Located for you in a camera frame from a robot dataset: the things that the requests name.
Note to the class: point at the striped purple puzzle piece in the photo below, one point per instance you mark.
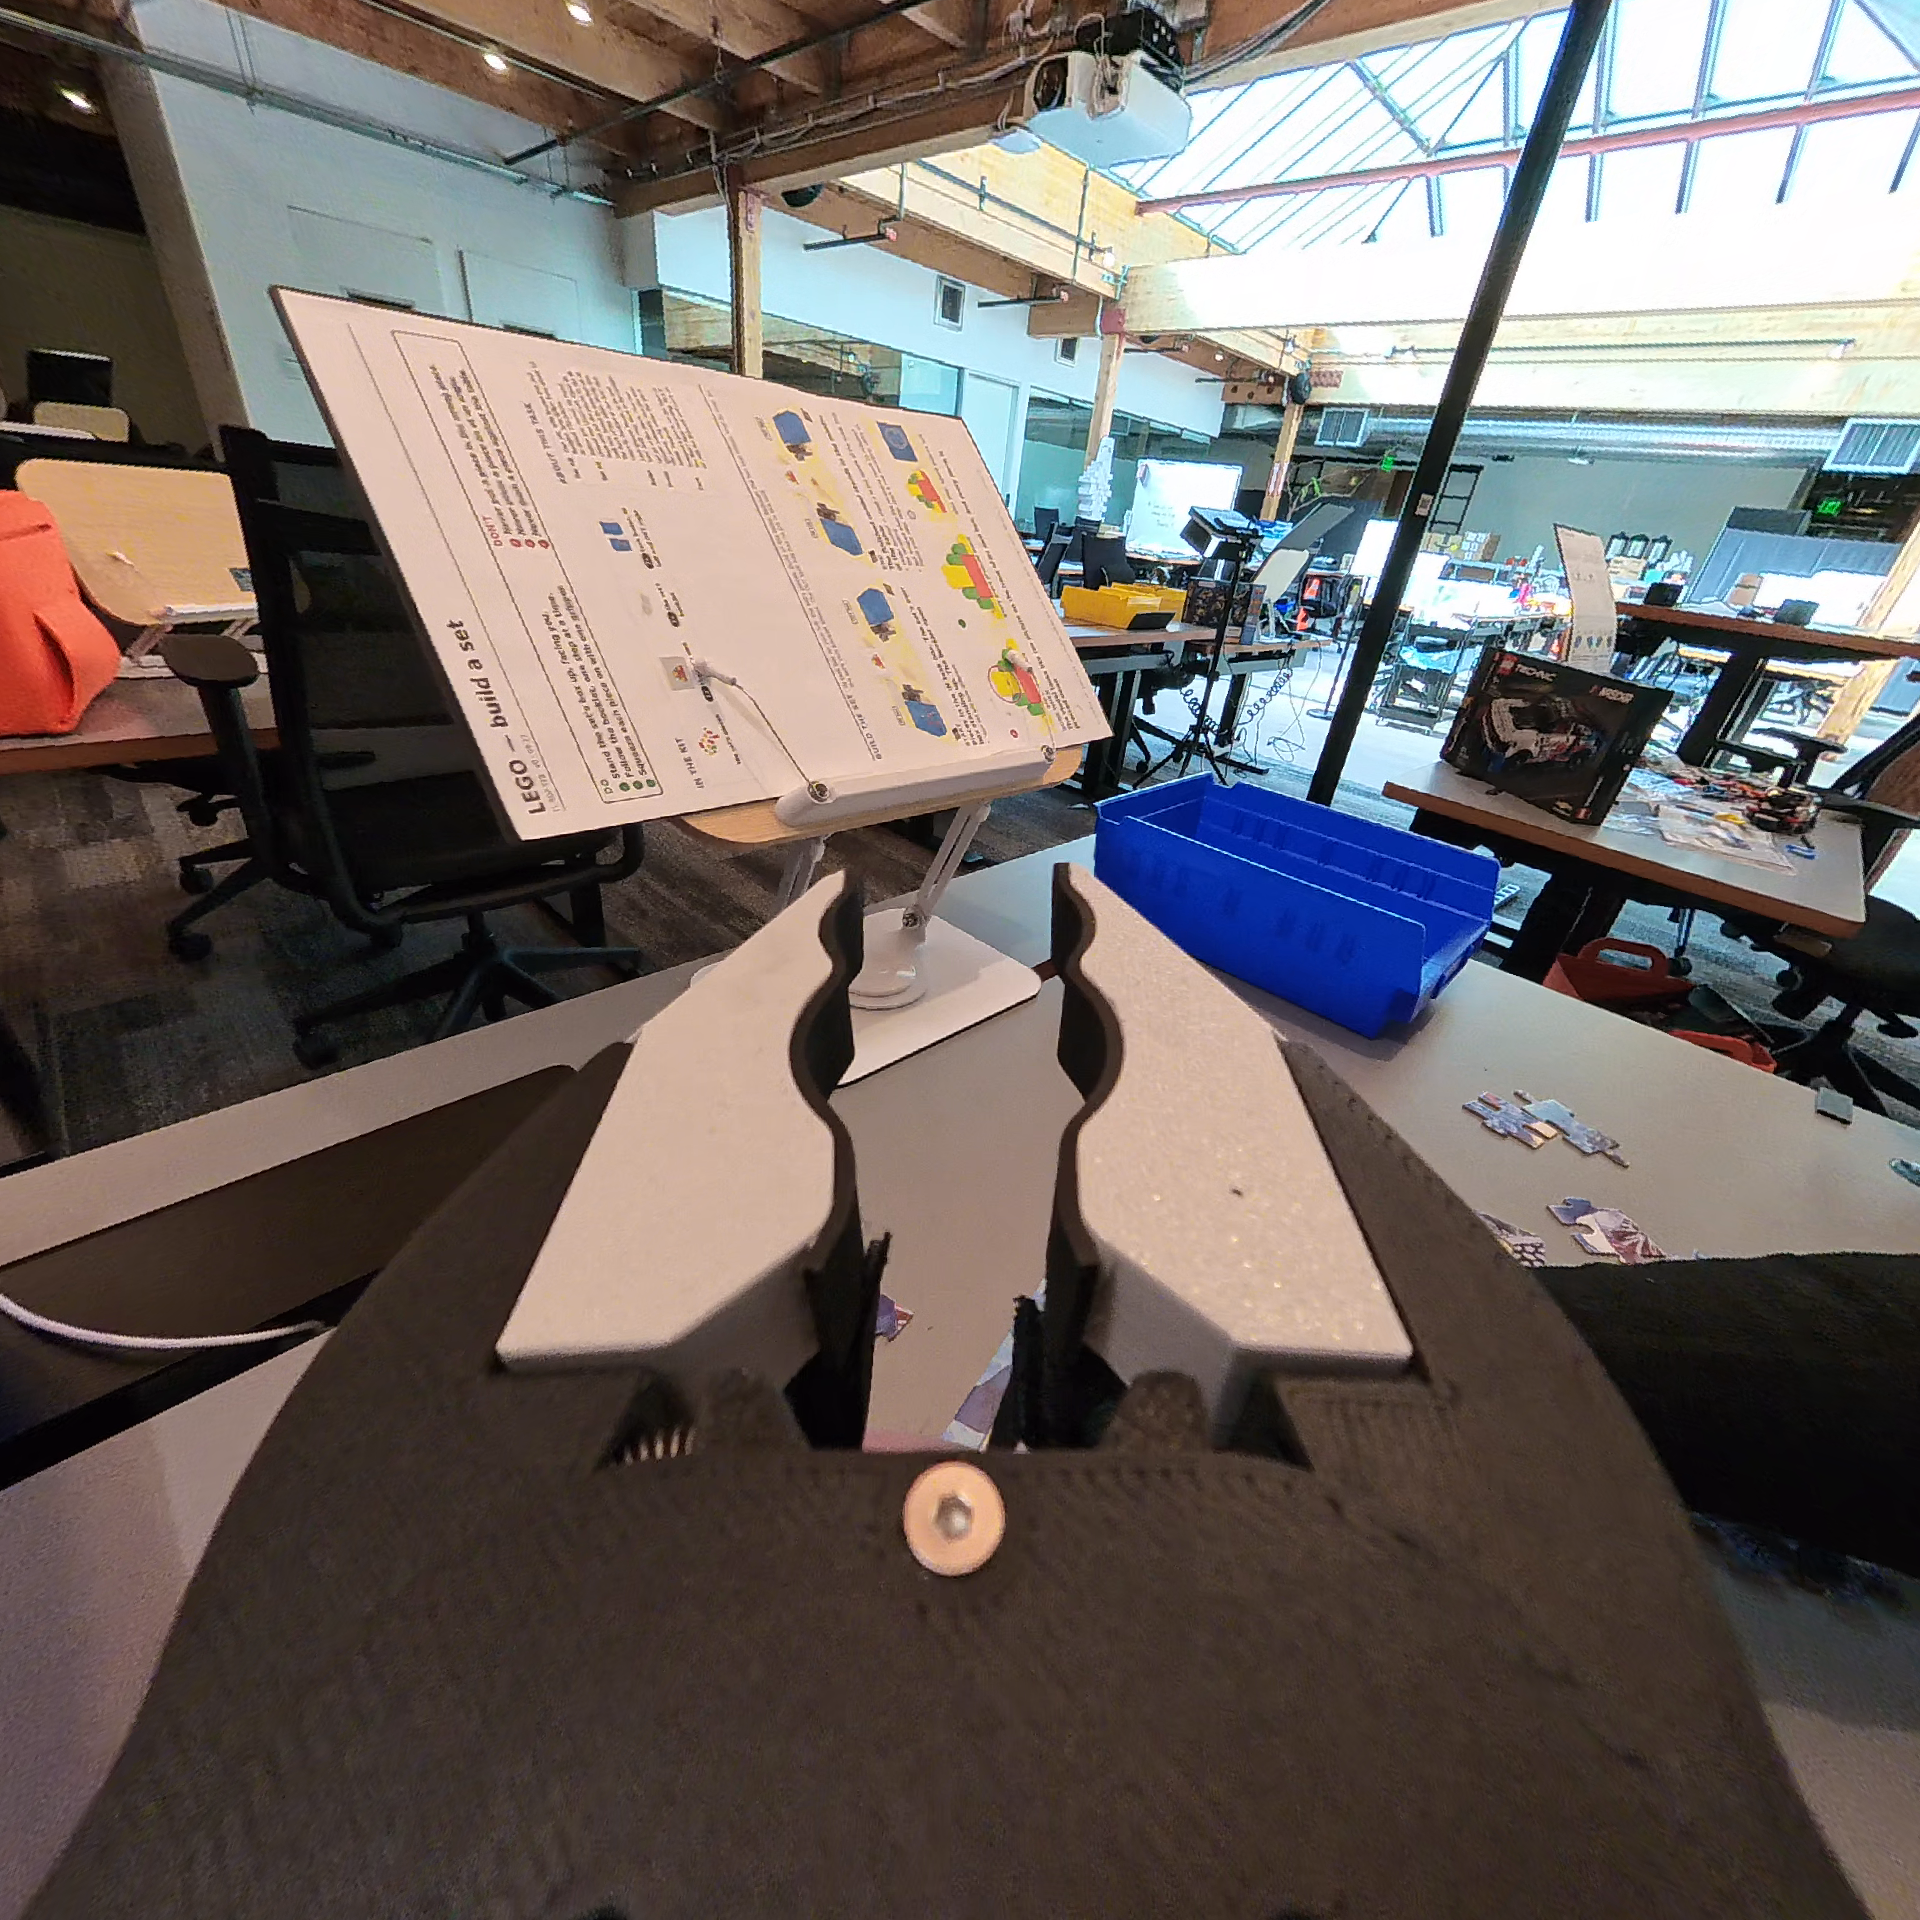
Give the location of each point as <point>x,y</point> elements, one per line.
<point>984,1394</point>

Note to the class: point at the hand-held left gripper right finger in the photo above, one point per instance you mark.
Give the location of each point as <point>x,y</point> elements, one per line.
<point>1230,1200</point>

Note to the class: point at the person's right forearm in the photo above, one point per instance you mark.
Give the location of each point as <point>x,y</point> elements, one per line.
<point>1724,1380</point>

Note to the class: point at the white standing sign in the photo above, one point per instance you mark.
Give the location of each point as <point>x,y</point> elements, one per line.
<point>1587,593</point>

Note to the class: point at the white printed display panel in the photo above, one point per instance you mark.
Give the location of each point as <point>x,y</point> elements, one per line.
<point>675,569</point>

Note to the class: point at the red bag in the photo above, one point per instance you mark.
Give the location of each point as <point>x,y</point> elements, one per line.
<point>1622,973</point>

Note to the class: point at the orange fabric item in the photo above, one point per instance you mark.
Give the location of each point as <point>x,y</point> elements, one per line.
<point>43,628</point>

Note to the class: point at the blue plastic bin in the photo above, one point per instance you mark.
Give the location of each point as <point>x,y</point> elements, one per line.
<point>1289,900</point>

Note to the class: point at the black mesh desk chair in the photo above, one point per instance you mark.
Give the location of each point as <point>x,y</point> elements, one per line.
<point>346,628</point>

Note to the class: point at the brown flat panel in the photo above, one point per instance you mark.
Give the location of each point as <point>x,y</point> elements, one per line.
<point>224,1214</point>

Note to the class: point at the white ceiling projector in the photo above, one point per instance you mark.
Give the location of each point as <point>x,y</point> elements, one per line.
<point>1118,105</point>

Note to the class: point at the black pillar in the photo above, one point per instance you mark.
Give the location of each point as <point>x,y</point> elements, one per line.
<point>1440,404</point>

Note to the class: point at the yellow bin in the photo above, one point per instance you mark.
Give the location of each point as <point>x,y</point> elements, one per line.
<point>1118,604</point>

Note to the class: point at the black printed cardboard box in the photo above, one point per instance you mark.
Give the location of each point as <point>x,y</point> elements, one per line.
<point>1559,734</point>

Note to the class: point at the black tripod stand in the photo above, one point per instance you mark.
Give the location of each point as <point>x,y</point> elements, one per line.
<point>1214,674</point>

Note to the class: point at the wooden table top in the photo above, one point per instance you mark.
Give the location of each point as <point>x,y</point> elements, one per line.
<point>150,524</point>

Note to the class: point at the grey work table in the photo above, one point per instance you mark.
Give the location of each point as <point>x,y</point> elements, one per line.
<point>1724,854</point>

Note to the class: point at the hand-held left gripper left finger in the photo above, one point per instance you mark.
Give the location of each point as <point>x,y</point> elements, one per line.
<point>690,1184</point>

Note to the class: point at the background wooden desk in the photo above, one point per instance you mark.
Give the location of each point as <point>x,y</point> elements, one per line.
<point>1769,626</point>

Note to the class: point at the black mesh office chair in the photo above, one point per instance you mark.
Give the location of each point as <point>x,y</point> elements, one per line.
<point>1862,931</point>

